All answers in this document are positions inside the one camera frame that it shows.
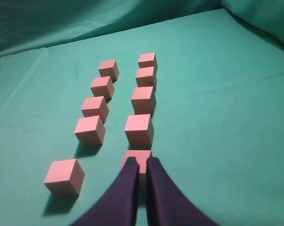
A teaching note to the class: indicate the pink cube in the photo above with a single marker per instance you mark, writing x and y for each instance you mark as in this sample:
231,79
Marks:
141,158
65,177

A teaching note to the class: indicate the green cloth backdrop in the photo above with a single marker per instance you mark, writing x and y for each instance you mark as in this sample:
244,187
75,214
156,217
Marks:
219,116

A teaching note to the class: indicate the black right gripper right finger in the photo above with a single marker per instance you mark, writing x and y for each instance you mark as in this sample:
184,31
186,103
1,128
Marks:
166,205

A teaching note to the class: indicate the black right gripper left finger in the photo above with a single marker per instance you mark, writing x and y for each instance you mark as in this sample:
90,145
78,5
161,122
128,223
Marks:
119,204

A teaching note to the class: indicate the pink cube column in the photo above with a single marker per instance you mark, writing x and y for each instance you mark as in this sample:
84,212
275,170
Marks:
109,68
139,129
147,60
93,106
102,86
90,131
146,77
143,100

